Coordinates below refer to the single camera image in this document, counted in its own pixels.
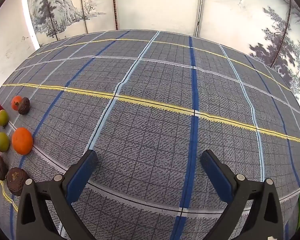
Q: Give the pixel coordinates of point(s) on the dark brown wrinkled fruit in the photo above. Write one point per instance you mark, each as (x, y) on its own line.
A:
(24, 106)

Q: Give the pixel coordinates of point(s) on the green round fruit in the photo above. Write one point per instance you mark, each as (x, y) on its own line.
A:
(2, 142)
(2, 118)

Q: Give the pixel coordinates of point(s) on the large orange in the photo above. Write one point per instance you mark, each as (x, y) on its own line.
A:
(22, 140)

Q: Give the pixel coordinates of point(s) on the dark brown round fruit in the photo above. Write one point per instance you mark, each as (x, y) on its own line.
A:
(15, 183)

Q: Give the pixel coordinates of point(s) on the small orange persimmon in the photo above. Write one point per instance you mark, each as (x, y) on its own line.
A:
(16, 103)

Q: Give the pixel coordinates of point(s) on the painted folding screen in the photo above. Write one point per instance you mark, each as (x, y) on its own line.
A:
(65, 10)

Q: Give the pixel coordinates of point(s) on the dark brown oblong fruit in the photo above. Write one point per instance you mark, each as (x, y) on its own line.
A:
(0, 168)

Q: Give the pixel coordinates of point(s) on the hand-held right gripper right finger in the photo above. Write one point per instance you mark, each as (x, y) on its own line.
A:
(216, 177)

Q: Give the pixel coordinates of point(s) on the grey plaid blanket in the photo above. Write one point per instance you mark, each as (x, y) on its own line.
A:
(165, 130)

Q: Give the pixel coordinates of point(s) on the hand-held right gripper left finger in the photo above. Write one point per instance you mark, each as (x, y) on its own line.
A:
(81, 177)

